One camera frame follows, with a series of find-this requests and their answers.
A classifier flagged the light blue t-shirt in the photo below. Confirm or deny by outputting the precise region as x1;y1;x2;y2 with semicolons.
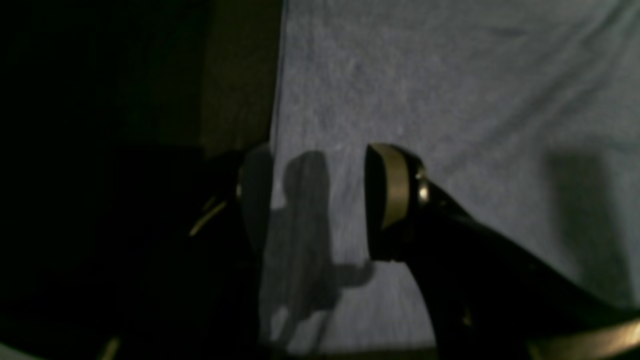
260;0;640;354

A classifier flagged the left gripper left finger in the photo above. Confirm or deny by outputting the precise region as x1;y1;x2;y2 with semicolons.
237;144;274;260

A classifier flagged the black table cloth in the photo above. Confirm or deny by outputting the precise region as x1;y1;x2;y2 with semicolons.
1;0;285;154

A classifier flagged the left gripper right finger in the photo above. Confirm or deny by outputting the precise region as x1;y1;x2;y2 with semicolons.
364;143;430;262

